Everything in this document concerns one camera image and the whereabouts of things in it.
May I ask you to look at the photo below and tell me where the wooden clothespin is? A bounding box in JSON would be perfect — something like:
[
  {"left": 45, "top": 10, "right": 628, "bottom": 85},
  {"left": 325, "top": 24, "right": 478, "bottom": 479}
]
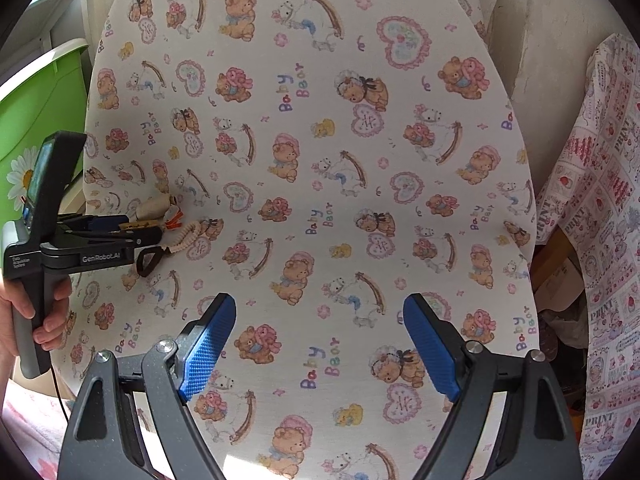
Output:
[{"left": 118, "top": 220, "right": 163, "bottom": 231}]

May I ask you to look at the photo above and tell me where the black hair tie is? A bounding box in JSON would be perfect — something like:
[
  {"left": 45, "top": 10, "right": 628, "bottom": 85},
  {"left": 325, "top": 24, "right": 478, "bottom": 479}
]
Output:
[{"left": 135, "top": 246, "right": 166, "bottom": 279}]

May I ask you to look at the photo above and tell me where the cream thread spool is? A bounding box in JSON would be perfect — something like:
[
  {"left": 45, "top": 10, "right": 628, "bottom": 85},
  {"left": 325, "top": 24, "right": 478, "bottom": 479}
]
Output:
[{"left": 134, "top": 194, "right": 172, "bottom": 221}]

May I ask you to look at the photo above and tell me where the red orange small clip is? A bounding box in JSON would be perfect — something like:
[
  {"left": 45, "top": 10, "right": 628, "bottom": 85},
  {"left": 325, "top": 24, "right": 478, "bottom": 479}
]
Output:
[{"left": 163, "top": 205, "right": 183, "bottom": 231}]

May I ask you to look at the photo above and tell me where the beige hair tie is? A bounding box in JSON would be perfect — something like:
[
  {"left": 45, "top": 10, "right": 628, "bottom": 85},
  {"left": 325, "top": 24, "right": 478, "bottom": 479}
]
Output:
[{"left": 168, "top": 219, "right": 206, "bottom": 256}]

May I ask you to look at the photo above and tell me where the person's left hand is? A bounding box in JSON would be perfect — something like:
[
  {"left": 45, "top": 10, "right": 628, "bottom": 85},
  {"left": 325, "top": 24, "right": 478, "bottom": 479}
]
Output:
[{"left": 1, "top": 276, "right": 72, "bottom": 356}]

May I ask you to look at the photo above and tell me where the green plastic storage box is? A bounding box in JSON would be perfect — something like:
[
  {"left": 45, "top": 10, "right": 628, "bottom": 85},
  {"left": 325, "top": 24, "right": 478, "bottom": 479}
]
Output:
[{"left": 0, "top": 39, "right": 88, "bottom": 222}]

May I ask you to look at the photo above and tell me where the bear-print chair cover cloth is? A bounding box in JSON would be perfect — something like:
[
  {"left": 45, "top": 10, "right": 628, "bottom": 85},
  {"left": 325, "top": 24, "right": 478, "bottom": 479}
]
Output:
[{"left": 53, "top": 0, "right": 537, "bottom": 479}]

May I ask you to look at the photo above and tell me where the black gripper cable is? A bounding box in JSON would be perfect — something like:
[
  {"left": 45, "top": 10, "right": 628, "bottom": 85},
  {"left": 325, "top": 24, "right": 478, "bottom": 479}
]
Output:
[{"left": 48, "top": 364, "right": 72, "bottom": 426}]

